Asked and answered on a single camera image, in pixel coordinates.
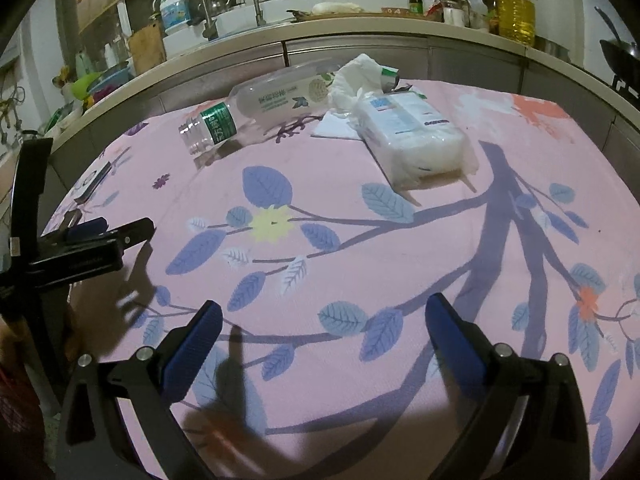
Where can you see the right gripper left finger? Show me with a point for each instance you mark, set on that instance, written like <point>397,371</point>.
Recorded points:
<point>93,440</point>

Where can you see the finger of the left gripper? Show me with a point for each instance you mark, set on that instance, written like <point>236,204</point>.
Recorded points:
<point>131,234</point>
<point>71,235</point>

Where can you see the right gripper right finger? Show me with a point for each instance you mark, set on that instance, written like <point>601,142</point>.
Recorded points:
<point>528,422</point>

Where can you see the clear plastic bottle green label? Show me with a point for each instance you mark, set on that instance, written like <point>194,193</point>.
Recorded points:
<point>260,105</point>

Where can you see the white tissue paper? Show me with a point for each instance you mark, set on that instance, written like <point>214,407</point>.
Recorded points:
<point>356,80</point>

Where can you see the white tissue pack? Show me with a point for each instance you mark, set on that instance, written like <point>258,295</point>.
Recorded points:
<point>412,142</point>

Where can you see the pink floral tablecloth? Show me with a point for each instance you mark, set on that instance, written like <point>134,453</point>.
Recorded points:
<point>324,369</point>

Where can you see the wooden cutting board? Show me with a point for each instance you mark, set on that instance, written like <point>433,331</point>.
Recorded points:
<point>147,48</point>

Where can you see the blue white detergent jug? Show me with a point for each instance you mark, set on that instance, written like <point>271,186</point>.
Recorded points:
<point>174,14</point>

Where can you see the white radish on counter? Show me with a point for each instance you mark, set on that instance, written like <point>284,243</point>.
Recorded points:
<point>330,7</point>

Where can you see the steel pot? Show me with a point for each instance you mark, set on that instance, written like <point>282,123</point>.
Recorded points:
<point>552,48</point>

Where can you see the black frying pan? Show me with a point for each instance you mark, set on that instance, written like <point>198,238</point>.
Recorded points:
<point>622,56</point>

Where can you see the white mug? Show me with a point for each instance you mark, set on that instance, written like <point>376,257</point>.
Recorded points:
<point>453,14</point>

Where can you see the white plastic jug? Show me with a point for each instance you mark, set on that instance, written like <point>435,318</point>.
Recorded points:
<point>478,15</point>

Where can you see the large yellow oil bottle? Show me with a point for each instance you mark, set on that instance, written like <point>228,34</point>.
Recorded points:
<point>517,21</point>

